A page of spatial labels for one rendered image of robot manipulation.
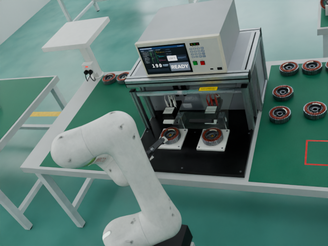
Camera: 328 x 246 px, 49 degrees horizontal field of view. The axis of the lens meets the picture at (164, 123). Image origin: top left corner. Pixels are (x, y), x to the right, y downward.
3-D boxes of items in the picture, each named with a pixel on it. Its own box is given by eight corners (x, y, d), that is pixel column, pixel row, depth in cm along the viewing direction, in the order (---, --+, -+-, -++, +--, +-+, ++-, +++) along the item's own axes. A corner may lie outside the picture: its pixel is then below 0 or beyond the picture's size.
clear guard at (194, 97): (228, 129, 161) (225, 119, 157) (178, 129, 171) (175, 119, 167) (240, 85, 182) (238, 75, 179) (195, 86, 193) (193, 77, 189)
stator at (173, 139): (177, 145, 196) (175, 140, 193) (159, 144, 200) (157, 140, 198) (183, 131, 203) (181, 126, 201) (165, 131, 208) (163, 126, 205)
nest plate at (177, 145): (180, 149, 194) (179, 148, 194) (155, 148, 201) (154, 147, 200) (188, 130, 204) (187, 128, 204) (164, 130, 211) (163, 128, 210)
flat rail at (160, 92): (245, 92, 175) (244, 88, 174) (134, 96, 202) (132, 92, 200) (245, 91, 176) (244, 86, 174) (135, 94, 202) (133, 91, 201)
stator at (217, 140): (220, 147, 185) (218, 142, 183) (200, 145, 191) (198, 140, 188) (225, 132, 193) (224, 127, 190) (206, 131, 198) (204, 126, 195)
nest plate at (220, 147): (224, 151, 184) (223, 149, 183) (196, 150, 191) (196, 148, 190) (230, 131, 194) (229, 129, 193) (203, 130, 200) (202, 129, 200)
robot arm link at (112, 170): (120, 195, 154) (133, 179, 149) (99, 175, 156) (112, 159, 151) (136, 182, 166) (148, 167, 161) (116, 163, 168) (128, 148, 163)
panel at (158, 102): (259, 109, 200) (252, 64, 181) (153, 110, 228) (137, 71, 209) (259, 108, 201) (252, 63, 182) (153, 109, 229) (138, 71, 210)
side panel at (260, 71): (262, 111, 202) (255, 63, 182) (256, 111, 203) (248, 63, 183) (268, 80, 220) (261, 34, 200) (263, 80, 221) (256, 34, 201)
